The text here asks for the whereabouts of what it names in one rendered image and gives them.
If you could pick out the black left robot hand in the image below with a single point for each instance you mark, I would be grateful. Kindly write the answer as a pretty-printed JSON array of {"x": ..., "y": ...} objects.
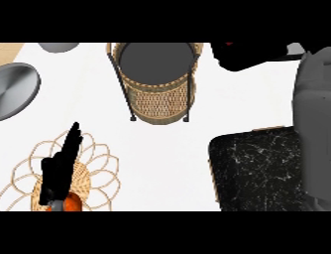
[{"x": 60, "y": 172}]

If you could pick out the wicker tiered basket black frame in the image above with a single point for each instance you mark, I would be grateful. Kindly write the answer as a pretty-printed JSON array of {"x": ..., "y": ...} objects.
[{"x": 160, "y": 96}]

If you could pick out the black marble tray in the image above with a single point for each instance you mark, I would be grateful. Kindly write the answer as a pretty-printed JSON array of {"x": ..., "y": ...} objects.
[{"x": 259, "y": 168}]

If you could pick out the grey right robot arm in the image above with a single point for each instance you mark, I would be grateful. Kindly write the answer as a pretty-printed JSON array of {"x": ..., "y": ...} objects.
[{"x": 324, "y": 132}]

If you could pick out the grey round bowl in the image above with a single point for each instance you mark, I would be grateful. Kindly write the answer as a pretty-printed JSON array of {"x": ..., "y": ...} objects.
[{"x": 58, "y": 46}]

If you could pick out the orange can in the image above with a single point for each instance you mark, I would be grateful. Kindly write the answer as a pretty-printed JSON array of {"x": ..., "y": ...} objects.
[{"x": 75, "y": 203}]

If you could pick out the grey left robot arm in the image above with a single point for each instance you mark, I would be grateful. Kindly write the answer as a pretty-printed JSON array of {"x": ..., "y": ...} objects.
[{"x": 58, "y": 205}]

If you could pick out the black appliance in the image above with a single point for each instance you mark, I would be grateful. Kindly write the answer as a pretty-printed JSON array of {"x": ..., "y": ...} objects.
[{"x": 244, "y": 54}]

